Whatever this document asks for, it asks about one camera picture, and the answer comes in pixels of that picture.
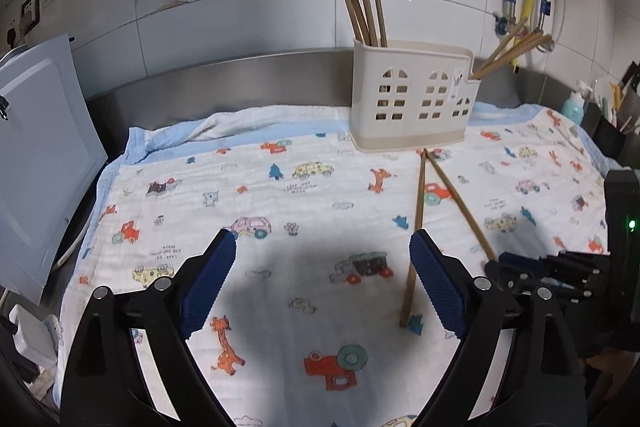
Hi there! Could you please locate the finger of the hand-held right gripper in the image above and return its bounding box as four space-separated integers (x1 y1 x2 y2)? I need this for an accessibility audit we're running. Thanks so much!
542 250 609 294
482 251 566 301

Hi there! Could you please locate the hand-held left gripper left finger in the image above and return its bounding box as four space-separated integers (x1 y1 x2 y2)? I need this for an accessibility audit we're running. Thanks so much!
60 228 237 427

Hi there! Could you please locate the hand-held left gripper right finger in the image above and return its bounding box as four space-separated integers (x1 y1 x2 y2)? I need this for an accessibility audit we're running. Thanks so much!
409 229 601 427

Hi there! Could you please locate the cream plastic utensil holder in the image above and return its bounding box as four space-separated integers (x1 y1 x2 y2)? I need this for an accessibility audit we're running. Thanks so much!
348 38 476 152

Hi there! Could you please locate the white cartoon printed blanket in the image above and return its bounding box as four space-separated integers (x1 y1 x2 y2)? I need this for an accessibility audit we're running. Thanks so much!
52 103 618 427

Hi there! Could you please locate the black knife holder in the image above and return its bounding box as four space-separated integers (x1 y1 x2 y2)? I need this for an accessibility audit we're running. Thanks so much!
592 107 640 152

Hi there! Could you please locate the teal soap bottle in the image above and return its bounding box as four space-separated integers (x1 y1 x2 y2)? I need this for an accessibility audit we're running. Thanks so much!
561 79 591 125

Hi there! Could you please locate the white power adapter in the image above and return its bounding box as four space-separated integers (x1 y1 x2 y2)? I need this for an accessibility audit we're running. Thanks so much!
9 304 63 368

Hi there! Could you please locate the white cutting board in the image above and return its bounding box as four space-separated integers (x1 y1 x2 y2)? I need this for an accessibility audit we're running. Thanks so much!
0 34 108 303

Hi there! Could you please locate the black handled knife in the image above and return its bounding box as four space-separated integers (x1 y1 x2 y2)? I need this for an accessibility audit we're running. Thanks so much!
620 62 640 98

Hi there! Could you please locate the black wall socket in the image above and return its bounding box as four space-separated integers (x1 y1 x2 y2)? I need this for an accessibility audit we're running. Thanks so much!
19 0 42 35

